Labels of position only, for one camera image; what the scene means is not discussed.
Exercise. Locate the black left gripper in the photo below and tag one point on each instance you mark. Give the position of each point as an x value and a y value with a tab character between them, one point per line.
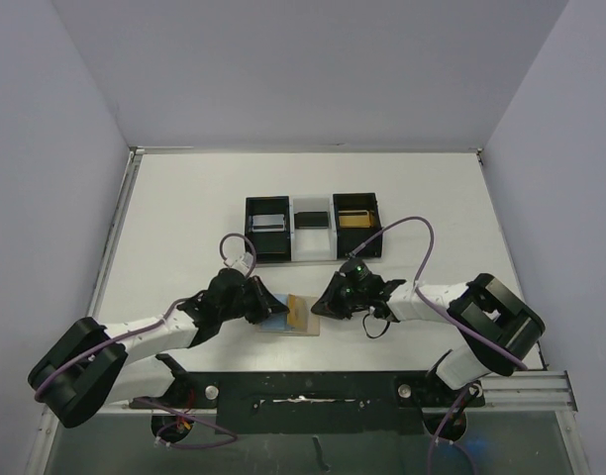
266	304

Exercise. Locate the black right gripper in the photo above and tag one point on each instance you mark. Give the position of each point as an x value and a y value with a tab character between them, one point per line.
334	298

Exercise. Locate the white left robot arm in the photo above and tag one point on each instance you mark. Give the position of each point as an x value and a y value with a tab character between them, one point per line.
92	364

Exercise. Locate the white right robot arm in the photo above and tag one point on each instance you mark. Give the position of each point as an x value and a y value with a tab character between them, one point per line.
498	328

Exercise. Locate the silver card in tray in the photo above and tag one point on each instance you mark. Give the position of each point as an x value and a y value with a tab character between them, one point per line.
267	223

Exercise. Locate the black card in tray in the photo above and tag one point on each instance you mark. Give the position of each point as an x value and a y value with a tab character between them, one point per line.
311	220

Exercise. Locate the white middle tray compartment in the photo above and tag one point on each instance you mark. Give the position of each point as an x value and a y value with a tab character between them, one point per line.
313	245

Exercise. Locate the black left tray compartment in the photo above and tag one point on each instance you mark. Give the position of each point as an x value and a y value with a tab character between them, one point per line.
269	247

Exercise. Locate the black tray compartment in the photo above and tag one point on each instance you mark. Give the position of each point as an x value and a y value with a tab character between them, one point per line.
269	247
349	239

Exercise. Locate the black right tray compartment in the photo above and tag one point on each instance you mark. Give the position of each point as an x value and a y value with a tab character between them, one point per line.
349	239

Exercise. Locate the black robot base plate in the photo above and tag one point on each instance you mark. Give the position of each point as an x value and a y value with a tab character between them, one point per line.
404	402

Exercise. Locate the aluminium table edge rail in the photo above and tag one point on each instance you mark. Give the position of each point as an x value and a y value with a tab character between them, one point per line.
113	237

